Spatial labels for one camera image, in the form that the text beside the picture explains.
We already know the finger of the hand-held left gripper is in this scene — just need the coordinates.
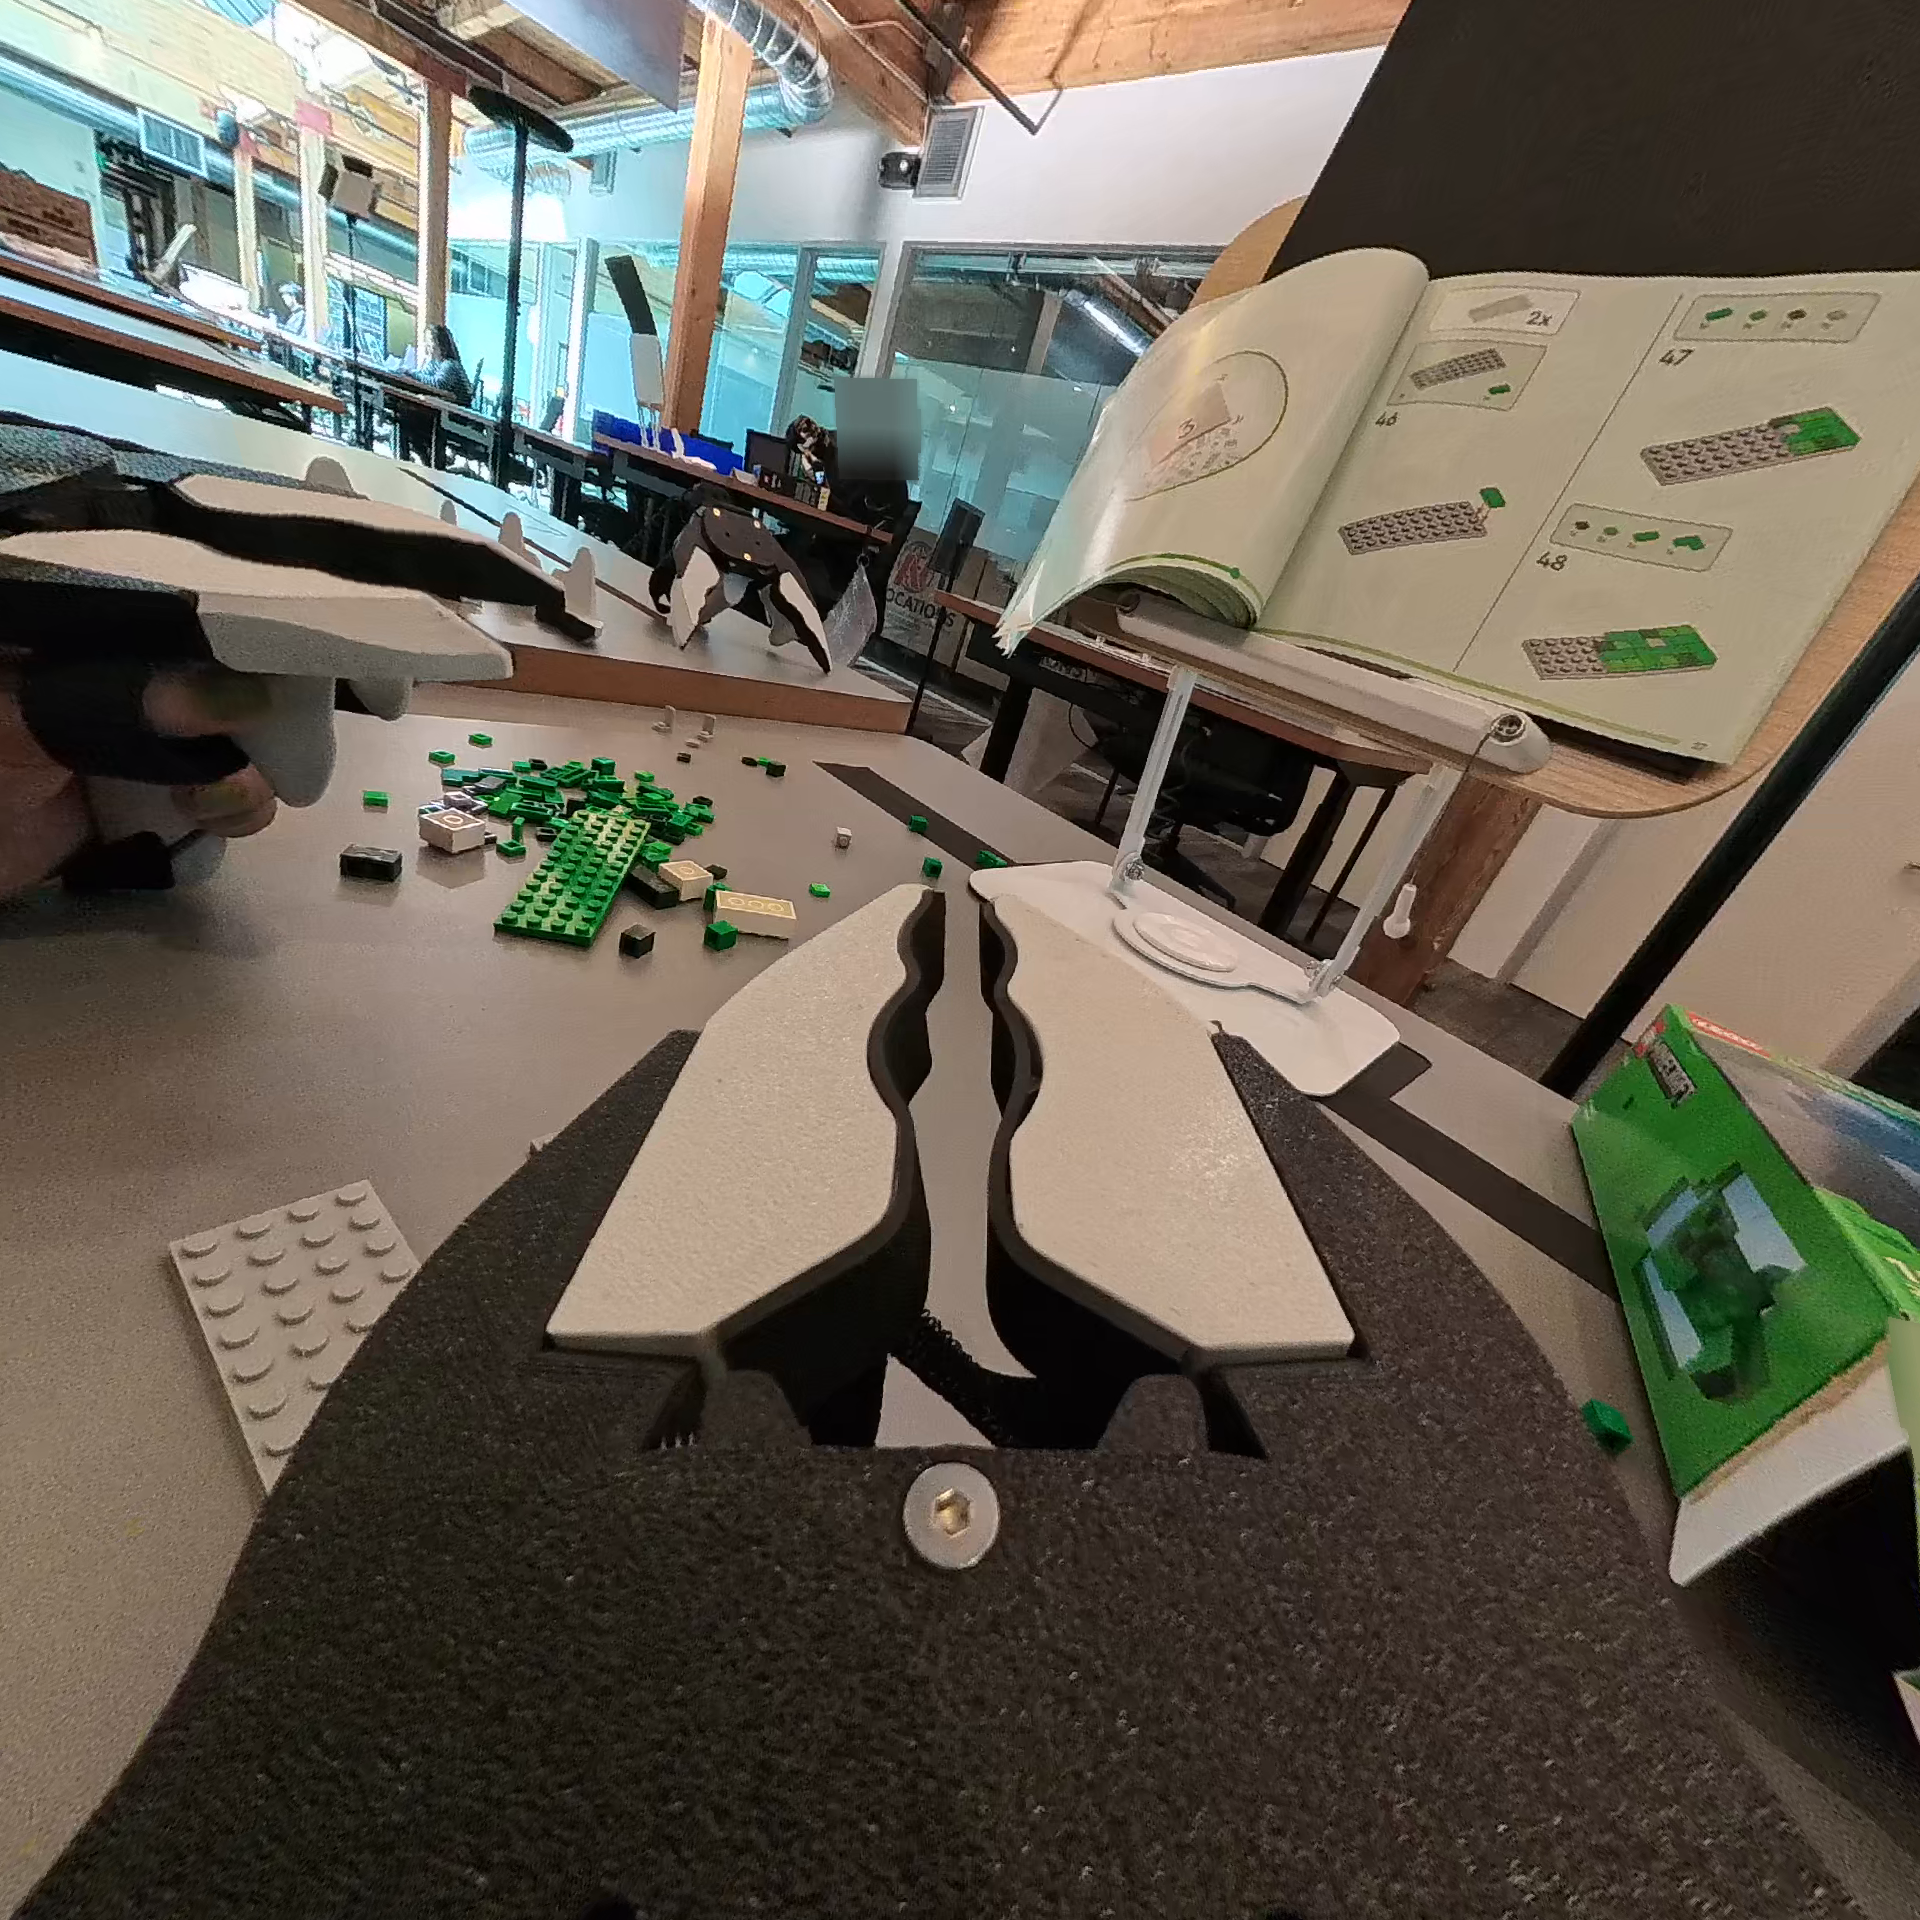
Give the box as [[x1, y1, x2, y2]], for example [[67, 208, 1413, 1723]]
[[0, 528, 516, 812], [173, 454, 607, 642]]

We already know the silver air duct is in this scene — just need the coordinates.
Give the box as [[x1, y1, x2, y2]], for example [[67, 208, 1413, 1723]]
[[704, 0, 843, 130]]

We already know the building instruction booklet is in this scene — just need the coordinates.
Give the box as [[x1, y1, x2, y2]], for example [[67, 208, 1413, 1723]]
[[997, 247, 1920, 768]]

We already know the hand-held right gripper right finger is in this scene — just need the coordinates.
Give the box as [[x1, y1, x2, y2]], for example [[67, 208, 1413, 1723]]
[[979, 897, 1363, 1372]]

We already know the black floor lamp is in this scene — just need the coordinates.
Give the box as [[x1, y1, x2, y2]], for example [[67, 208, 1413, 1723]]
[[468, 85, 580, 498]]

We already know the pile of tiny green pieces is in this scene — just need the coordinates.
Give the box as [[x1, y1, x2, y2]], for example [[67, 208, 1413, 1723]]
[[426, 731, 790, 921]]

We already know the wooden beam leg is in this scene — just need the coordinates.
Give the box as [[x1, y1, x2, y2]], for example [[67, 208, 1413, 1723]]
[[1320, 780, 1549, 1009]]

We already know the wooden post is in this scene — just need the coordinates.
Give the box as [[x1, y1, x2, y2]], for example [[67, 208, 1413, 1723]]
[[660, 14, 753, 438]]

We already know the white book stand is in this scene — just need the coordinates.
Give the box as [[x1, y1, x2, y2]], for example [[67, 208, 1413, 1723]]
[[966, 584, 1554, 1098]]

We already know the green toy box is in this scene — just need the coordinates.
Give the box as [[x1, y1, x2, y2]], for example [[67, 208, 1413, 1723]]
[[1571, 1004, 1920, 1585]]

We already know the black and white gripper device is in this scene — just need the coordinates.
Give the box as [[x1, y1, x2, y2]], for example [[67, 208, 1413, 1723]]
[[649, 483, 836, 675]]

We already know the long green brick plate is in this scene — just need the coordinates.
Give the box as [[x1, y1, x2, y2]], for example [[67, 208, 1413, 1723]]
[[495, 810, 654, 950]]

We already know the person's left hand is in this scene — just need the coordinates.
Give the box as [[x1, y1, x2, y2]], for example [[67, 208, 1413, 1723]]
[[0, 675, 282, 906]]

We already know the grey table with brown edge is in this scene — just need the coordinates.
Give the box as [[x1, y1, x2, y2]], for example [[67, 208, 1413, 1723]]
[[0, 349, 921, 739]]

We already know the black partition panel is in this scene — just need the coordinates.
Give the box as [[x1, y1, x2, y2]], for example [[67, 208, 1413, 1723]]
[[1267, 0, 1920, 284]]

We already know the grey studded brick plate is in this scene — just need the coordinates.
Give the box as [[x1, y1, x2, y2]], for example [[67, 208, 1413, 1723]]
[[168, 1181, 422, 1495]]

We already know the black metal frame bar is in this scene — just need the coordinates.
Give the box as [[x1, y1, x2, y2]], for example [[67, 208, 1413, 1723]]
[[1537, 593, 1920, 1098]]

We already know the grey desk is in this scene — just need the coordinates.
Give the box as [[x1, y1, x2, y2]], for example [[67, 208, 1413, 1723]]
[[0, 682, 1920, 1920]]

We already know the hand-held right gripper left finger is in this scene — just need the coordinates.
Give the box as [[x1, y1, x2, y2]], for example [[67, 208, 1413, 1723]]
[[543, 883, 951, 1371]]

